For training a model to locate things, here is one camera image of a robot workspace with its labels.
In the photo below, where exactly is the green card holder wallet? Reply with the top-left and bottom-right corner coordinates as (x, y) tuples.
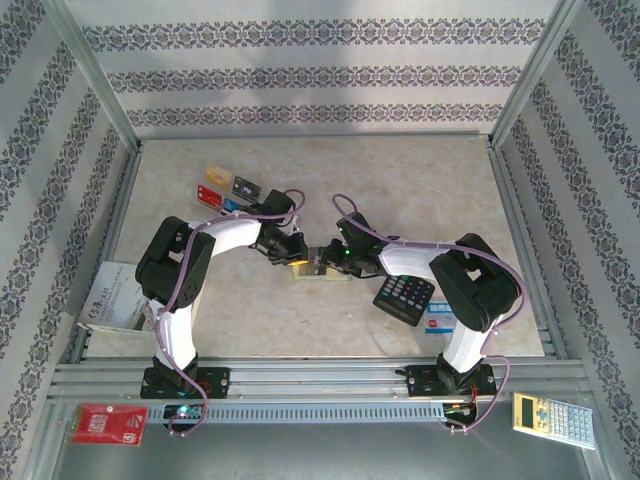
(290, 259), (354, 284)

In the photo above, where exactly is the black bank card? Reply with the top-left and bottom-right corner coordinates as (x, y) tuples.
(231, 175), (263, 201)

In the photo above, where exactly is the clear acrylic card stand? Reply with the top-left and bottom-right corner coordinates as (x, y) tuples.
(194, 162), (264, 219)

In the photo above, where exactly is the red bank card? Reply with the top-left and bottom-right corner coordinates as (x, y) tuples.
(195, 183), (224, 209)

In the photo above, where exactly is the gold bank card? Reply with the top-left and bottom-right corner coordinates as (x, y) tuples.
(204, 163), (234, 189)

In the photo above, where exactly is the black desk calculator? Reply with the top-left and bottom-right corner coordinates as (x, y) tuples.
(373, 274), (436, 327)

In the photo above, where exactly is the blue white paper box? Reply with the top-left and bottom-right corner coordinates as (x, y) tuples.
(423, 301), (457, 335)

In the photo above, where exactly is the white calligraphy gift box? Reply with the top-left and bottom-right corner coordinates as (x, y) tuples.
(76, 259), (157, 335)

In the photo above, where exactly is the yellow grey scientific calculator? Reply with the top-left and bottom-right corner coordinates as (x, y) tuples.
(510, 392), (597, 450)

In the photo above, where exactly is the red flat packet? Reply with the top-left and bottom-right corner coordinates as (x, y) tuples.
(66, 403), (150, 447)

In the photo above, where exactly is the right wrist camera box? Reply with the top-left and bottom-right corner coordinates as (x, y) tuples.
(336, 212), (374, 241)

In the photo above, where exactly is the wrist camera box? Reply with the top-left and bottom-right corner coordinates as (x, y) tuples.
(336, 212), (374, 241)
(260, 189), (296, 221)

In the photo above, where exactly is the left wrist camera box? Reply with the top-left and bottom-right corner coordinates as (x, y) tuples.
(260, 189), (296, 221)

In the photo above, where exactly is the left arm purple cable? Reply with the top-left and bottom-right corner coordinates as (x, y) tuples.
(154, 188), (306, 439)

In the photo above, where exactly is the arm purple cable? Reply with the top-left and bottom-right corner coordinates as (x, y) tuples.
(154, 188), (306, 439)
(332, 193), (530, 434)

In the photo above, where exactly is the aluminium back rail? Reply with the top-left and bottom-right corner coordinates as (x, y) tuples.
(137, 130), (494, 142)

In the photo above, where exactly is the long aluminium mounting rail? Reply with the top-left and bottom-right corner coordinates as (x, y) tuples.
(47, 357), (589, 404)

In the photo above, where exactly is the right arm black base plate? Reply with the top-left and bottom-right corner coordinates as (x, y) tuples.
(407, 364), (499, 399)

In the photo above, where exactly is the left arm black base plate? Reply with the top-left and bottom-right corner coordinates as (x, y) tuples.
(139, 366), (231, 400)

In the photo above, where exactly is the grey slotted cable duct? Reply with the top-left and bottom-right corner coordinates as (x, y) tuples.
(147, 402), (451, 426)

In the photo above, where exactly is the aluminium side rail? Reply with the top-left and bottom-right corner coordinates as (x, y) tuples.
(67, 142), (146, 364)
(485, 137), (571, 361)

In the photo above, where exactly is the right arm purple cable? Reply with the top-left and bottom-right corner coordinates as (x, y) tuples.
(332, 193), (530, 434)

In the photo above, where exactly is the aluminium frame post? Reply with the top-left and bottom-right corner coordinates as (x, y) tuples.
(489, 0), (589, 149)
(42, 0), (144, 151)

